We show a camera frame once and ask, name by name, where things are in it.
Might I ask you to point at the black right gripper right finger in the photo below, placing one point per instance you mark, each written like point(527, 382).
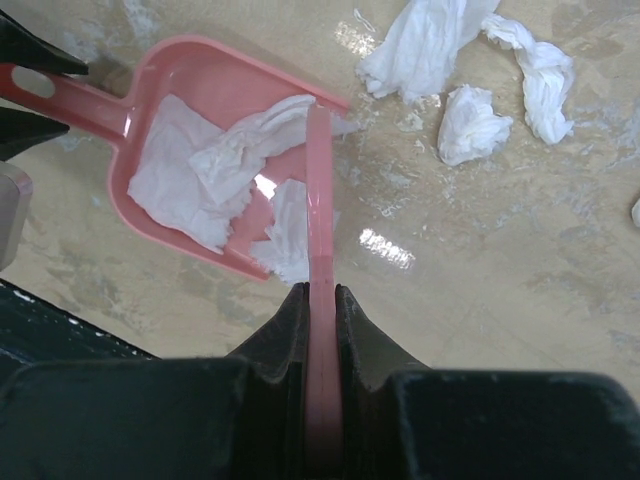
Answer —
point(404, 420)

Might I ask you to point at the pink hand brush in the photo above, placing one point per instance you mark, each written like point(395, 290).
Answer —
point(323, 429)

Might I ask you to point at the twisted white paper scrap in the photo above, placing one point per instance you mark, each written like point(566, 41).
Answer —
point(548, 75)

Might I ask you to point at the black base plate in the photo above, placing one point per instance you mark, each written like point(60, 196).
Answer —
point(40, 339)

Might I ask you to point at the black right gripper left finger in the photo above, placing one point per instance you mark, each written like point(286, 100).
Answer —
point(235, 417)

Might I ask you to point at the small white paper scrap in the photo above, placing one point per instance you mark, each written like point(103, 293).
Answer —
point(470, 129)

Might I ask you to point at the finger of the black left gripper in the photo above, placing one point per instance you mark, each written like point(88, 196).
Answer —
point(22, 48)
point(21, 130)

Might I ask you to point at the pink dustpan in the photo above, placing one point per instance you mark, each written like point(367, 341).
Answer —
point(220, 83)

